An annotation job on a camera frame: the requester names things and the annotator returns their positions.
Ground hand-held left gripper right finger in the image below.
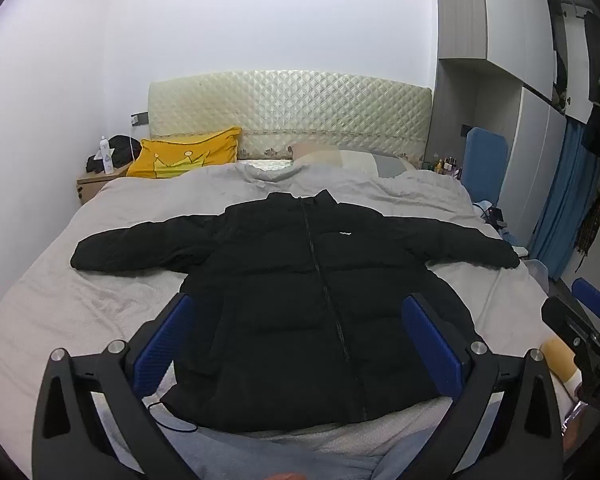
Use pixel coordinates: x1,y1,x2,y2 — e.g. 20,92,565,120
401,294,566,480

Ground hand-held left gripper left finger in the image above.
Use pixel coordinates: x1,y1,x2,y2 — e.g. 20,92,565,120
31,292,201,480

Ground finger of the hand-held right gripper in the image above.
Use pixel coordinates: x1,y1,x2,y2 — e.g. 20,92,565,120
571,277,600,320
541,297,600,357

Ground black puffer jacket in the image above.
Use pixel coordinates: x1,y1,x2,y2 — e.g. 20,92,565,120
70,189,522,433

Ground plaid scarf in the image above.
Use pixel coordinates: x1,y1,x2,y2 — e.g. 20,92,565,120
576,155,600,262

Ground bed with grey cover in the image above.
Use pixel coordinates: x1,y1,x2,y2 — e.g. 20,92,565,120
0,162,571,480

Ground blue curtain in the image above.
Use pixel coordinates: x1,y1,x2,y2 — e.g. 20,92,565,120
527,115,600,281

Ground person's grey-blue pants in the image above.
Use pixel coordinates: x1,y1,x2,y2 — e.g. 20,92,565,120
150,407,421,480

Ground blue padded chair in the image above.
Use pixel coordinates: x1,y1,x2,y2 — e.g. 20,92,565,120
460,127,511,211

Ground wooden nightstand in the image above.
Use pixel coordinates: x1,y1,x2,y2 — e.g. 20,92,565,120
76,165,131,206

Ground group of cosmetic bottles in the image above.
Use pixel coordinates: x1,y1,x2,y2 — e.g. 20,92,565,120
427,156,463,178

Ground yellow crown-print pillow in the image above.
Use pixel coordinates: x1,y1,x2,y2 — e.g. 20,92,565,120
126,126,243,180

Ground white bottle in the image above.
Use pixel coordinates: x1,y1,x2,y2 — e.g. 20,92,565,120
98,136,115,176

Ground black bag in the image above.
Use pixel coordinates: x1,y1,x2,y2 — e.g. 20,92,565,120
86,135,142,176

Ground beige and grey pillow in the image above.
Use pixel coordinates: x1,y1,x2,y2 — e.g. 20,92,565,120
289,142,417,180

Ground floral white mattress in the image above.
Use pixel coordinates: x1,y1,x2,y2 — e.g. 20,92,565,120
237,158,295,171

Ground black hanging garment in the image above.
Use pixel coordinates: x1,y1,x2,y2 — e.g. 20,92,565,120
582,12,600,107

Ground quilted cream headboard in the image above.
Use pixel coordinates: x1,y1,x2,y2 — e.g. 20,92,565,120
147,69,433,171

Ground grey wardrobe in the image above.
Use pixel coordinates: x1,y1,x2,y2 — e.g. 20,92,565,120
435,0,596,281

